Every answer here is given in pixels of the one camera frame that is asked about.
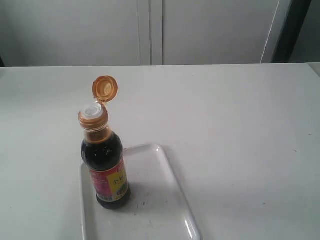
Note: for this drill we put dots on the dark soy sauce bottle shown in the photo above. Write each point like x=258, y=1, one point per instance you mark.
x=102, y=149

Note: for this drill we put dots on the white rectangular tray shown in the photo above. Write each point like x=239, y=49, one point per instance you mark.
x=157, y=208

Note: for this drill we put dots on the white cabinet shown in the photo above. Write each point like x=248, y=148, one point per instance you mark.
x=139, y=32

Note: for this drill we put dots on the dark vertical post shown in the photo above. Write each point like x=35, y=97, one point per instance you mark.
x=289, y=34

